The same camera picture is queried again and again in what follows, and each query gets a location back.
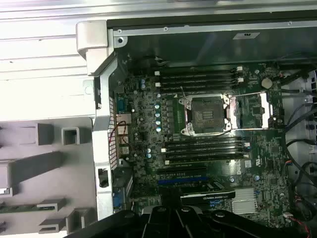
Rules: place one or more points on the CPU socket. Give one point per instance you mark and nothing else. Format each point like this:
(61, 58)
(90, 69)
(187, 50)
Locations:
(205, 114)

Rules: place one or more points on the black graphics card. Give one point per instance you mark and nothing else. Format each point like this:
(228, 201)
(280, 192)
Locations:
(208, 196)

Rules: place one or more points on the metal socket cover frame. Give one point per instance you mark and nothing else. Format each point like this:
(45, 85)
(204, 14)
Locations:
(264, 110)

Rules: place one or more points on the green RAM stick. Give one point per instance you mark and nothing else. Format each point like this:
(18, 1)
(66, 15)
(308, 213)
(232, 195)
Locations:
(19, 210)

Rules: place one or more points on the grey metal disk bay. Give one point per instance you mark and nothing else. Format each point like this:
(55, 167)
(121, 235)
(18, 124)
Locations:
(293, 99)

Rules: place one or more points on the round coin cell battery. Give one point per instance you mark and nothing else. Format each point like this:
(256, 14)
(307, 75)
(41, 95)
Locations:
(267, 82)

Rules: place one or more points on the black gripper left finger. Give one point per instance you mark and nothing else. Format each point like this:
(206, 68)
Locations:
(158, 223)

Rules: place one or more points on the black RAM slot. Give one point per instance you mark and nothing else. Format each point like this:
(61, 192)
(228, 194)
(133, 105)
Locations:
(204, 147)
(198, 89)
(198, 82)
(198, 76)
(198, 69)
(204, 153)
(204, 160)
(204, 141)

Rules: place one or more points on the black grey PC case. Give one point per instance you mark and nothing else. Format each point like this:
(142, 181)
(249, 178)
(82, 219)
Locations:
(198, 49)

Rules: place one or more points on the white case sticker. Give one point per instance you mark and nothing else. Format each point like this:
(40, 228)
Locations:
(246, 36)

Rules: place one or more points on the green motherboard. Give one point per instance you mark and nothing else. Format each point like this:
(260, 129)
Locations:
(262, 158)

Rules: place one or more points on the thin metal locking lever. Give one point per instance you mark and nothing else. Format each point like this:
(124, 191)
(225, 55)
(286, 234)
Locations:
(208, 134)
(183, 91)

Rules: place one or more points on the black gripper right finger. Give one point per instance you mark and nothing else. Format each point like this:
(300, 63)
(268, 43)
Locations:
(188, 223)

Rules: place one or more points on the grey case latch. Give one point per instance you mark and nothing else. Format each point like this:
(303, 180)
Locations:
(91, 37)

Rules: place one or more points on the grey parts rack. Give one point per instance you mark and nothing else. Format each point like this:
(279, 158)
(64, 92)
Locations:
(37, 168)

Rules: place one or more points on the silver chipset heatsink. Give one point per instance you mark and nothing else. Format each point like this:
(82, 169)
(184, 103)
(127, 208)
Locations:
(244, 207)

